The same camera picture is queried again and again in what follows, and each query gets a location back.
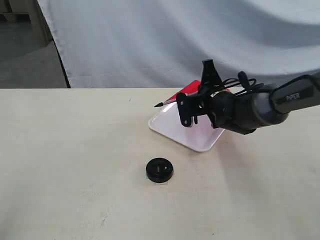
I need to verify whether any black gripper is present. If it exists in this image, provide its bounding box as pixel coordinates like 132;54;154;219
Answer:
176;59;237;130

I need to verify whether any red flag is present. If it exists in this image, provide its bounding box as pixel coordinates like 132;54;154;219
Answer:
153;79;230;108

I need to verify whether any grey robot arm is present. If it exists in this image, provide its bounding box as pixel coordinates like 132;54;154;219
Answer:
175;59;320;135

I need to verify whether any black round flag base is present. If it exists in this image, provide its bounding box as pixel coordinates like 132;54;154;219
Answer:
145;157;174;183

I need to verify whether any white plastic tray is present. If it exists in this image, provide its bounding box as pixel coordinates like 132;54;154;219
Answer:
148;102;225;153

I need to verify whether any white backdrop cloth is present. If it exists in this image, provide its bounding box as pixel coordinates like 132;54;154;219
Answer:
39;0;320;88

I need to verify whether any wooden furniture in background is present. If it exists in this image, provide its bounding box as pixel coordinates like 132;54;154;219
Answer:
0;0;53;48

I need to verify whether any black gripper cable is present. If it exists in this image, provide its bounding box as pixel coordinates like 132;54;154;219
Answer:
212;71;266;97

